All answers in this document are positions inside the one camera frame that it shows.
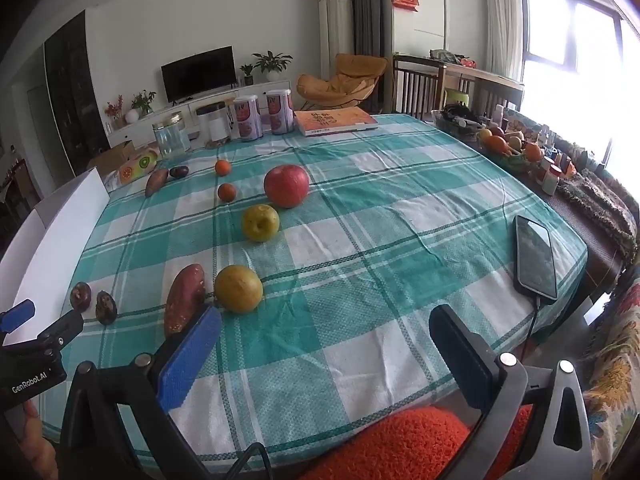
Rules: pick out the clear jar black lid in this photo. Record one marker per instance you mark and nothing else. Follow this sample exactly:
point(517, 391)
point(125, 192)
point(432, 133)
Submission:
point(212, 126)

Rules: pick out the fruit print tissue pack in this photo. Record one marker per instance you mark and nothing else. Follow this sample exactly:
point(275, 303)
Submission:
point(136, 164)

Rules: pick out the large sweet potato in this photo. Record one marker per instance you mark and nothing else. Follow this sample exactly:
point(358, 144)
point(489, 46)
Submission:
point(184, 297)

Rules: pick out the round white vase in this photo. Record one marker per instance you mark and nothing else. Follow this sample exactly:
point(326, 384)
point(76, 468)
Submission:
point(131, 116)

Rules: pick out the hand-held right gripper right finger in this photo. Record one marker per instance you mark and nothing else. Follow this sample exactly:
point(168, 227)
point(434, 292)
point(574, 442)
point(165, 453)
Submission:
point(460, 360)

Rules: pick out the dark glass cabinet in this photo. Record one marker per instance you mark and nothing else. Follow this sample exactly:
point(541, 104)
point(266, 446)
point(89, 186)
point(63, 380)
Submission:
point(70, 90)

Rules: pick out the black smartphone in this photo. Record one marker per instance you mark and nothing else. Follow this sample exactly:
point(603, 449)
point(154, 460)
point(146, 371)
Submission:
point(536, 257)

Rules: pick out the small tangerine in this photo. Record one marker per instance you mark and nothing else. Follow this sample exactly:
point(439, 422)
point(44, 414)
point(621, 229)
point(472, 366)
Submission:
point(227, 192)
point(222, 166)

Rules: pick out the cardboard box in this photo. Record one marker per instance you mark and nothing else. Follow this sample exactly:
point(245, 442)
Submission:
point(112, 157)

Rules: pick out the white TV cabinet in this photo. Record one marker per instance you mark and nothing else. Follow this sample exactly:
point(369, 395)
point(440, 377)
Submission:
point(170, 117)

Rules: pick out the green plaid tablecloth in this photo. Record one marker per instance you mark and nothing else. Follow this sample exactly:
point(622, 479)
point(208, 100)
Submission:
point(360, 240)

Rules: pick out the glass jar gold lid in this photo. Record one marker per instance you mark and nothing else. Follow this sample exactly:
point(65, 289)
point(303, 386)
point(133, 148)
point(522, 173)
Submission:
point(171, 136)

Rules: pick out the wrinkled brown passion fruit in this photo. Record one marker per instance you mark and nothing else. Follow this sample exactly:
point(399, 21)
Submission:
point(80, 296)
point(106, 306)

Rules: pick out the yellow-green apple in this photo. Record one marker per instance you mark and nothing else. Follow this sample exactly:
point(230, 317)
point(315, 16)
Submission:
point(260, 222)

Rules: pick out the white red food can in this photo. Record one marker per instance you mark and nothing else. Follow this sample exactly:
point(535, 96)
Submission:
point(248, 117)
point(279, 111)

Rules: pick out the white foam board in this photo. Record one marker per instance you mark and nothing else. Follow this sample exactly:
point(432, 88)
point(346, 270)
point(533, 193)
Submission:
point(50, 240)

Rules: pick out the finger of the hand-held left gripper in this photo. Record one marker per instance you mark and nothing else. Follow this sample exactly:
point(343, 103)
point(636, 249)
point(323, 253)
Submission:
point(62, 329)
point(15, 314)

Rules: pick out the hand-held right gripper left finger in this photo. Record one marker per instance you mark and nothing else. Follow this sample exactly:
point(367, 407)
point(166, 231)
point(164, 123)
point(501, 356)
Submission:
point(190, 360)

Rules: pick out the yellow pear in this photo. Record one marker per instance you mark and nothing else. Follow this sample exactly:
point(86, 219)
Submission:
point(238, 288)

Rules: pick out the small sweet potato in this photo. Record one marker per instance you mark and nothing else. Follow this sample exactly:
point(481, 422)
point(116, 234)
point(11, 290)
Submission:
point(156, 181)

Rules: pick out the small green potted plant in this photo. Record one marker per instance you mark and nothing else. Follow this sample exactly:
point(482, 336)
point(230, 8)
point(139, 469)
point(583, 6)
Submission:
point(246, 73)

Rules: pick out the wooden chair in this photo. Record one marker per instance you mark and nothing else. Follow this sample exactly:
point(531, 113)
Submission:
point(450, 85)

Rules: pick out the orange fuzzy cushion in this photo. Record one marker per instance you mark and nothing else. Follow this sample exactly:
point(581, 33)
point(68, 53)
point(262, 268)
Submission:
point(400, 445)

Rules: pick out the large green potted plant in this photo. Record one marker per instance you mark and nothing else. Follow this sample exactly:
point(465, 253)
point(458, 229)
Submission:
point(272, 62)

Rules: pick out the basket of oranges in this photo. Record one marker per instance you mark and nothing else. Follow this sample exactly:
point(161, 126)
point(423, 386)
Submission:
point(505, 147)

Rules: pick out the person's left hand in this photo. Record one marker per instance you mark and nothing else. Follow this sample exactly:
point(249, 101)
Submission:
point(40, 440)

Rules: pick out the green plastic chair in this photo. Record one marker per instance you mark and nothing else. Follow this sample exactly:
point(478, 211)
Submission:
point(456, 96)

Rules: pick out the black tray of clutter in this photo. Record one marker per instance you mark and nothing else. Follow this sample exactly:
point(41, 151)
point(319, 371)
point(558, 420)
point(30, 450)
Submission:
point(457, 120)

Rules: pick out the covered standing air conditioner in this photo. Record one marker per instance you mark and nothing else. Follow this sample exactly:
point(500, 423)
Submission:
point(335, 25)

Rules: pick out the white curtain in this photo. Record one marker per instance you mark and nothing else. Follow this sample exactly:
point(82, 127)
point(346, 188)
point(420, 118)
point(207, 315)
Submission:
point(502, 20)

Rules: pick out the green plant in vase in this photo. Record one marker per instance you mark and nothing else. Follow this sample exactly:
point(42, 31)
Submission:
point(143, 102)

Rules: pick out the orange lounge chair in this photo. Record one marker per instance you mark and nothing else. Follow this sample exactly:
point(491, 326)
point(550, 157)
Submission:
point(345, 82)

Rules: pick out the orange book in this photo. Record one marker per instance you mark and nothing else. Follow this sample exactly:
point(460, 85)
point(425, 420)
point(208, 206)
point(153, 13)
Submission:
point(335, 121)

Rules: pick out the black television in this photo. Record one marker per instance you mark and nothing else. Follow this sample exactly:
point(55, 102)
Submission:
point(198, 74)

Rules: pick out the red apple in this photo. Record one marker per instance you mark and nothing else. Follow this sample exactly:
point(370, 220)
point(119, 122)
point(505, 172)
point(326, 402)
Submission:
point(286, 186)

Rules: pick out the floral patterned cloth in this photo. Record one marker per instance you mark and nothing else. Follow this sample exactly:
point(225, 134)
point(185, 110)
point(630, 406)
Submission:
point(615, 375)

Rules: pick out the knitted brown table runner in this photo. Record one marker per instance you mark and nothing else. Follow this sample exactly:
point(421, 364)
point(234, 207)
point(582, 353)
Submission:
point(595, 205)

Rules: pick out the window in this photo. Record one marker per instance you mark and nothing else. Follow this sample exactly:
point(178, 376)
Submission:
point(580, 60)

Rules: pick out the red flower plant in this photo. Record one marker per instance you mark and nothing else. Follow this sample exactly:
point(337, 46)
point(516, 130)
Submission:
point(114, 109)

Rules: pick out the grey curtain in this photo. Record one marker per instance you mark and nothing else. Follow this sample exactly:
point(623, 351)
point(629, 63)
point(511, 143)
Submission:
point(361, 15)

